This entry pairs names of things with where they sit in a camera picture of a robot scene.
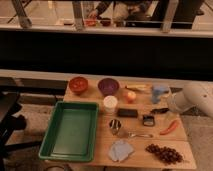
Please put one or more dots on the yellow corn cob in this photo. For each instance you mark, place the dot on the yellow corn cob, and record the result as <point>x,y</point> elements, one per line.
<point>140,88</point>

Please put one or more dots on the black chair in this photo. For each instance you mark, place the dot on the black chair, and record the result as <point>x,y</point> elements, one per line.
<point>8,107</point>

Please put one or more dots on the small black box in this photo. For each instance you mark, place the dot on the small black box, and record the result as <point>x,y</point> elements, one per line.
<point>148,120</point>

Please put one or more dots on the metal measuring cup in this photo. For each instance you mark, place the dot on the metal measuring cup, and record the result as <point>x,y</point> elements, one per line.
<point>115,126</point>

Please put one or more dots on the white cup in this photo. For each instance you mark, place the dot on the white cup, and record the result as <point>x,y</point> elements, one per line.
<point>110,104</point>

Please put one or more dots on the black dish brush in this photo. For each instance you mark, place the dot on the black dish brush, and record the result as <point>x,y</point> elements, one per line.
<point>159,110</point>

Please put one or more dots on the blue plastic cup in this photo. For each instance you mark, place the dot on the blue plastic cup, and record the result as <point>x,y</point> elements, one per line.
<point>158,90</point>

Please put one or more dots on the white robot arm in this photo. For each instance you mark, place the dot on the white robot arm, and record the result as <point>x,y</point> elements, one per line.
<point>194,94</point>

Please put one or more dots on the blue cloth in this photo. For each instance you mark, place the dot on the blue cloth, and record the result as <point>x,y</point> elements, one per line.
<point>120,150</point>

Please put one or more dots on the black rectangular block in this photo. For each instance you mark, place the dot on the black rectangular block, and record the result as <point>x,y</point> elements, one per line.
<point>127,112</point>

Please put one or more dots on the dark red background bowl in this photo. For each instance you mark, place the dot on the dark red background bowl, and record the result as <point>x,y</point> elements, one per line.
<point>105,22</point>

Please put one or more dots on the green plastic tray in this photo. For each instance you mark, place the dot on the green plastic tray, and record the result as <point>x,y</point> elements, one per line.
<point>71,132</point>

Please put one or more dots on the peach fruit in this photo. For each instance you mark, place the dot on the peach fruit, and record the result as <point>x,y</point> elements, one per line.
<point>130,96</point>

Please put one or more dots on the purple bowl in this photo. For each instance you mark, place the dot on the purple bowl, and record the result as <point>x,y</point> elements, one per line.
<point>108,86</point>

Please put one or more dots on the red chili pepper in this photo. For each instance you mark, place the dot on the red chili pepper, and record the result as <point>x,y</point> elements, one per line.
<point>171,128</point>

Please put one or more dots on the dark grape bunch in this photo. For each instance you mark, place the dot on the dark grape bunch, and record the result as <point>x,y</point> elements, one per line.
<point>165,154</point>

